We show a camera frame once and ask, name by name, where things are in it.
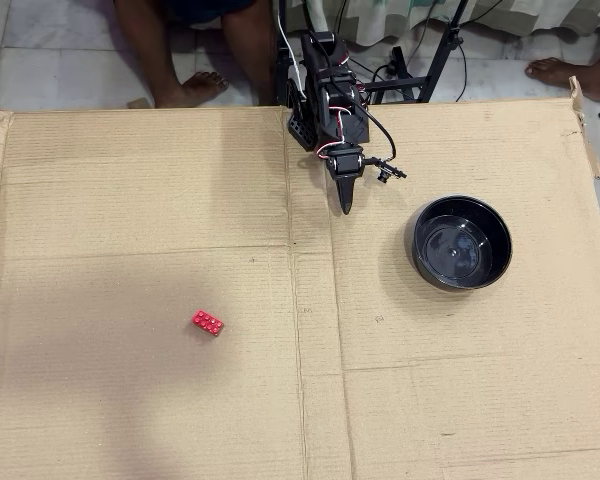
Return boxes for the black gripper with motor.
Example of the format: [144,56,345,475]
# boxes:
[323,141,367,217]

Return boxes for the red lego block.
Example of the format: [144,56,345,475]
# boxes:
[191,309,227,337]

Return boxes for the black round plastic bowl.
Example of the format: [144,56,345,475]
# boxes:
[405,194,514,294]

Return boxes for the bare lower leg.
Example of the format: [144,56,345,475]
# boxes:
[221,0,281,106]

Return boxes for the black metal tripod stand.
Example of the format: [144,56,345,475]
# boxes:
[339,0,474,105]

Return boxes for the brown cardboard sheet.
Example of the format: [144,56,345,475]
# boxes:
[0,74,600,480]

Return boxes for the dark blue shorts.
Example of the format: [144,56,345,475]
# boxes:
[169,0,260,26]

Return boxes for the bare leg with foot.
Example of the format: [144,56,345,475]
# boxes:
[113,0,230,109]

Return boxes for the bare foot with anklet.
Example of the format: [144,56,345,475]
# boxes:
[524,34,600,103]

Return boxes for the small black gripper camera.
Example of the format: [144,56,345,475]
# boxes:
[364,155,409,184]

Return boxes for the black metal frame post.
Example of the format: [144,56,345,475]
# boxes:
[274,39,291,106]

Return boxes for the thin black floor cable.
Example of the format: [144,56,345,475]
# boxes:
[452,29,469,103]

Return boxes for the white cable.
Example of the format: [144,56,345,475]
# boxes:
[276,0,306,77]

